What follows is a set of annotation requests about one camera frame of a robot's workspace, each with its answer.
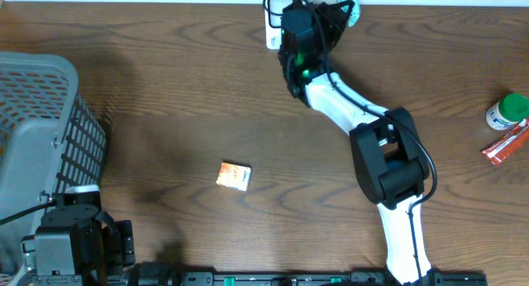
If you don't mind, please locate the orange small packet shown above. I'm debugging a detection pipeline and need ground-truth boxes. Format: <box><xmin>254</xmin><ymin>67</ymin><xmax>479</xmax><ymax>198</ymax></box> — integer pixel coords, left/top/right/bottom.
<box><xmin>216</xmin><ymin>162</ymin><xmax>251</xmax><ymax>192</ymax></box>

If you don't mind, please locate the green lid white jar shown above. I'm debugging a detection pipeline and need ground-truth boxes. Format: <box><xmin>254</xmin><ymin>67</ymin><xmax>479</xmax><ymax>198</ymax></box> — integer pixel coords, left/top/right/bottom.
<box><xmin>485</xmin><ymin>93</ymin><xmax>528</xmax><ymax>131</ymax></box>

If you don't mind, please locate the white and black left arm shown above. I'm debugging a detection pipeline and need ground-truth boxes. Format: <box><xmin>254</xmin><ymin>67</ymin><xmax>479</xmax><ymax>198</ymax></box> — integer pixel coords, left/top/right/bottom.
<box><xmin>21</xmin><ymin>184</ymin><xmax>136</xmax><ymax>286</ymax></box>

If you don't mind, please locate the grey plastic basket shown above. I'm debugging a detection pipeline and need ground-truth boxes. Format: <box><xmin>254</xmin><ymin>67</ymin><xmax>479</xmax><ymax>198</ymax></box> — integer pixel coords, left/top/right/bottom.
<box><xmin>1</xmin><ymin>51</ymin><xmax>107</xmax><ymax>284</ymax></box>

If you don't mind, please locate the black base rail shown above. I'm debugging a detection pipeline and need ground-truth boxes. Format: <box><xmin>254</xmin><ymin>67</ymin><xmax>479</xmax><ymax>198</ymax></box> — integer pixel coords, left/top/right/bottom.
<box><xmin>107</xmin><ymin>270</ymin><xmax>488</xmax><ymax>286</ymax></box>

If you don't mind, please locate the white barcode scanner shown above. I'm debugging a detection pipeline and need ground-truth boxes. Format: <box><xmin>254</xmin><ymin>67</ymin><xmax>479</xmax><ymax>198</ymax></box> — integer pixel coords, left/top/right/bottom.
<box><xmin>264</xmin><ymin>0</ymin><xmax>293</xmax><ymax>50</ymax></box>

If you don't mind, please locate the red snack bar wrapper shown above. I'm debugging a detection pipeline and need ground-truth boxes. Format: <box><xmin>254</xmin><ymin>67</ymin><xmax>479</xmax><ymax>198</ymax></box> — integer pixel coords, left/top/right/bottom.
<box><xmin>481</xmin><ymin>118</ymin><xmax>528</xmax><ymax>166</ymax></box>

